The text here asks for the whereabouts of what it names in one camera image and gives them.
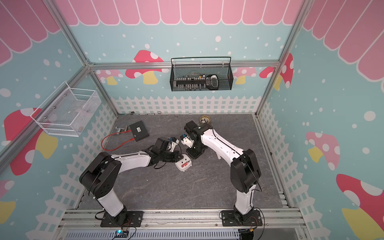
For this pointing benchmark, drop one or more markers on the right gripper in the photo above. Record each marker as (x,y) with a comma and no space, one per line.
(195,155)

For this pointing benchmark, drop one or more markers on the white square alarm clock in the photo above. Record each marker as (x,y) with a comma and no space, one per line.
(182,161)

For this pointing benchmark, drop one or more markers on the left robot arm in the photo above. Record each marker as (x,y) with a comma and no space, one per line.
(100,176)

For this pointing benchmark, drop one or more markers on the white wire mesh basket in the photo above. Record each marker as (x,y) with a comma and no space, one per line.
(67,111)

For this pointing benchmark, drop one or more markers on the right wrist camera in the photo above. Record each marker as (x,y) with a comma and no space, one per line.
(186,140)

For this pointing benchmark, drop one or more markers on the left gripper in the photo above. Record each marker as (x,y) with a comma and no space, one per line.
(175,158)

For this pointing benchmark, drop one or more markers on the black socket bit set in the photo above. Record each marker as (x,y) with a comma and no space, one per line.
(190,84)

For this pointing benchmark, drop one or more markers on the small green circuit board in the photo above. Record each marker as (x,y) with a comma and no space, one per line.
(121,234)

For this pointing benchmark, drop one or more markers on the brown tape roll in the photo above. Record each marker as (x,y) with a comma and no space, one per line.
(205,120)

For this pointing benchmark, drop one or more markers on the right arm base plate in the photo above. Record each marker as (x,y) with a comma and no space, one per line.
(232,218)

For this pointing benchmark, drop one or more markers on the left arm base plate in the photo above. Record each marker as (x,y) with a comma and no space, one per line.
(122,220)

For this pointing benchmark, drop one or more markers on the metal clamp bracket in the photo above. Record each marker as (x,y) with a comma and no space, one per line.
(121,129)

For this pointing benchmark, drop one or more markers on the black wire mesh basket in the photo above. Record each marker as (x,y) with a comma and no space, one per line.
(219,69)

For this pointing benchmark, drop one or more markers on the black box device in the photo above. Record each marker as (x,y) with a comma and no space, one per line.
(139,131)

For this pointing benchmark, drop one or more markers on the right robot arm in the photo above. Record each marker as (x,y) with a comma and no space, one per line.
(244,167)

